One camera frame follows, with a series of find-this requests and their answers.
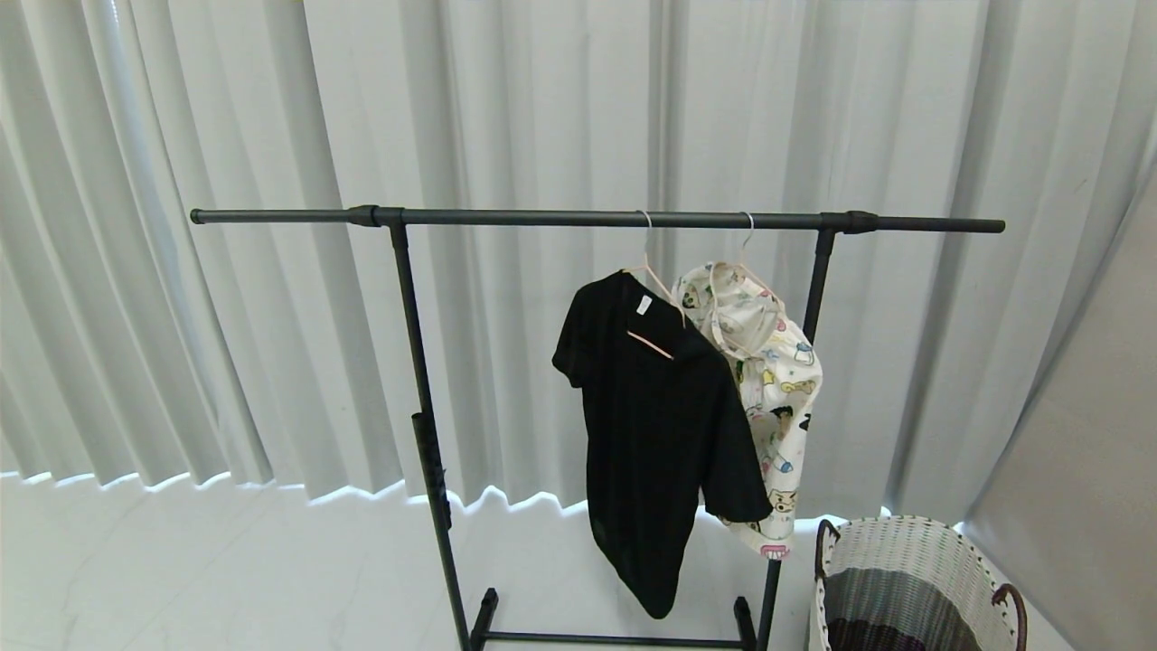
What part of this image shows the black T-shirt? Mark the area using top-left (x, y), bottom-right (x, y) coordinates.
top-left (552, 271), bottom-right (774, 620)

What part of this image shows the cream printed garment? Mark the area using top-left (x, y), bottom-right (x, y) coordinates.
top-left (671, 262), bottom-right (823, 561)

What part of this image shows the white laundry basket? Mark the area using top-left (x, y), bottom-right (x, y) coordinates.
top-left (809, 515), bottom-right (1029, 651)

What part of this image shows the black clothes rack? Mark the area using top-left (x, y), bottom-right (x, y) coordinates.
top-left (190, 205), bottom-right (1006, 651)

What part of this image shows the white curtain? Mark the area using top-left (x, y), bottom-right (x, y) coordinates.
top-left (0, 0), bottom-right (1157, 534)

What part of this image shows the pink clothes hanger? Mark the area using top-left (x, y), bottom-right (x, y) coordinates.
top-left (730, 213), bottom-right (780, 299)
top-left (620, 212), bottom-right (688, 361)

